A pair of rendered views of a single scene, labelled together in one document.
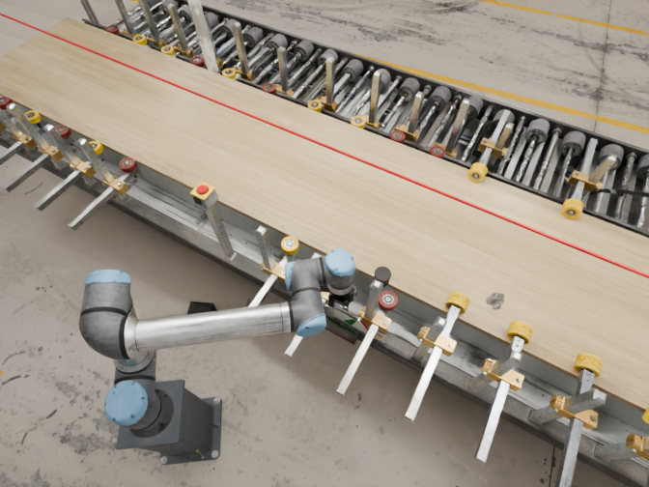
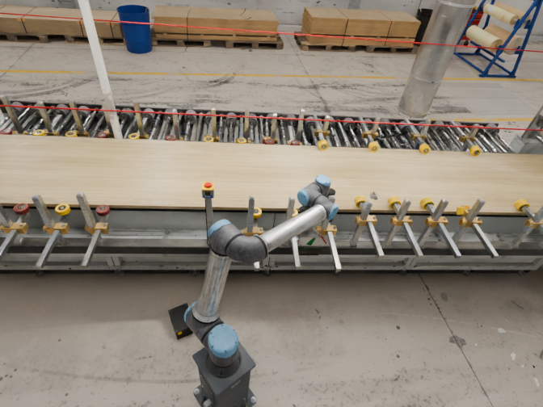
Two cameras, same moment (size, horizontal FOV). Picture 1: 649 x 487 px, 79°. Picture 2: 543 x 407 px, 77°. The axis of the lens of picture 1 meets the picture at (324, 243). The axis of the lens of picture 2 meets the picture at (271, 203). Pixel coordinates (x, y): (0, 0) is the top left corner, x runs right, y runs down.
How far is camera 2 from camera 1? 119 cm
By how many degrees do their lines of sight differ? 28
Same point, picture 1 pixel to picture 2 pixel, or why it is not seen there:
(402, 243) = not seen: hidden behind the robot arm
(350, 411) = (317, 321)
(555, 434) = (431, 246)
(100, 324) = (246, 240)
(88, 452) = not seen: outside the picture
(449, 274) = (346, 194)
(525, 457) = (414, 292)
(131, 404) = (230, 336)
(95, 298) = (230, 232)
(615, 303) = (416, 178)
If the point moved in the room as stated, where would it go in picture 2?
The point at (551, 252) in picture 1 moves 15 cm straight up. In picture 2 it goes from (379, 168) to (385, 153)
